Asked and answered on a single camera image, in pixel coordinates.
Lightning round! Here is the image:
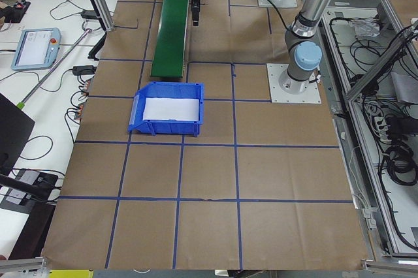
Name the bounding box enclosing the green conveyor belt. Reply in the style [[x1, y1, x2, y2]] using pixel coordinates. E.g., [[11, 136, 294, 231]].
[[150, 0, 189, 79]]

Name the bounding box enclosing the blue left plastic bin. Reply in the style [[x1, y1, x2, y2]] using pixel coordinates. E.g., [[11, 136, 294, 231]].
[[128, 82, 204, 137]]

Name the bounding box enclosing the teach pendant tablet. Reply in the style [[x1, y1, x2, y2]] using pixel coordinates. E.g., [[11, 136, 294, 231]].
[[10, 27, 61, 70]]

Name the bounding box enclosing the white foam pad left bin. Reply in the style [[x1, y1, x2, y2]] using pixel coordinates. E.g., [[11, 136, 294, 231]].
[[143, 97, 199, 121]]

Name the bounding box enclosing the black power adapter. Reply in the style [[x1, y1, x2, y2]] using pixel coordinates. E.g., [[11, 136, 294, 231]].
[[80, 10, 99, 20]]

